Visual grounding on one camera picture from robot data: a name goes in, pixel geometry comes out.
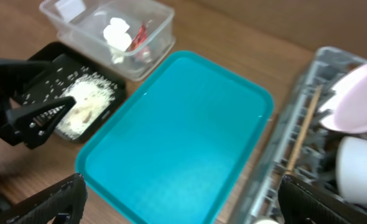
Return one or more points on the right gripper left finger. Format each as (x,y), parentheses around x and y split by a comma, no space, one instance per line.
(63,202)

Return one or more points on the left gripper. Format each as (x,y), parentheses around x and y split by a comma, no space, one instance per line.
(32,124)

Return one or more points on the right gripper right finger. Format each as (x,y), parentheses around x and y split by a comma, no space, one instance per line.
(301,203)

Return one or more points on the grey-white bowl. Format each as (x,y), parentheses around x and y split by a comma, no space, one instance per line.
(351,170)

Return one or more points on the wooden chopstick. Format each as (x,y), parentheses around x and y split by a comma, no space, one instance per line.
(303,131)

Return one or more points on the white napkin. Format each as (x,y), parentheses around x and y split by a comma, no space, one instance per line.
(118,39)

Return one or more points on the large white plate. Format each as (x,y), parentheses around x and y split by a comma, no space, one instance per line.
(348,106)

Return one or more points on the red snack wrapper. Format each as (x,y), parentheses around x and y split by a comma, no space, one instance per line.
(144,55)

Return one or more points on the white paper cup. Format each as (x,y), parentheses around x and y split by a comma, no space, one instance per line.
(265,221)

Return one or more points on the grey dishwasher rack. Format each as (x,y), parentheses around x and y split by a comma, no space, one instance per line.
(316,164)

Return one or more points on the pile of cooked rice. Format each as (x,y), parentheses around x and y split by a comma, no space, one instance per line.
(92,92)

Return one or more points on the black plastic tray bin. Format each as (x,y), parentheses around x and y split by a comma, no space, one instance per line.
(67,66)

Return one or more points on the teal plastic serving tray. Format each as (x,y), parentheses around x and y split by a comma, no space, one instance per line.
(176,147)

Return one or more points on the clear plastic storage bin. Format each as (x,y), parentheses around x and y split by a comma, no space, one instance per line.
(80,25)

